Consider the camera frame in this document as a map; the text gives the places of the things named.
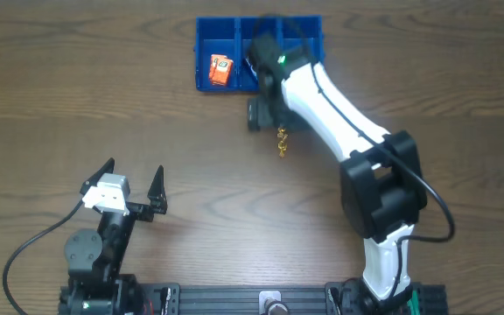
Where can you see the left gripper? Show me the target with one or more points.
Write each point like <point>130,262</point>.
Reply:
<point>140,212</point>

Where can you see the gold candy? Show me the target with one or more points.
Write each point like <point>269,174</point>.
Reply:
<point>282,149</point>
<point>282,135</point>

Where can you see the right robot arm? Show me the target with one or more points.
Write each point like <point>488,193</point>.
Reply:
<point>322,105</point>

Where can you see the blue tray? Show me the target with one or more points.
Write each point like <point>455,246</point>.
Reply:
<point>217,39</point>

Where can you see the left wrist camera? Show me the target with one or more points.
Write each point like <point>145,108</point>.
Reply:
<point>107,194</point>

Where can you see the mounting rail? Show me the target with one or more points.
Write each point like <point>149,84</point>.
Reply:
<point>234,299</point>

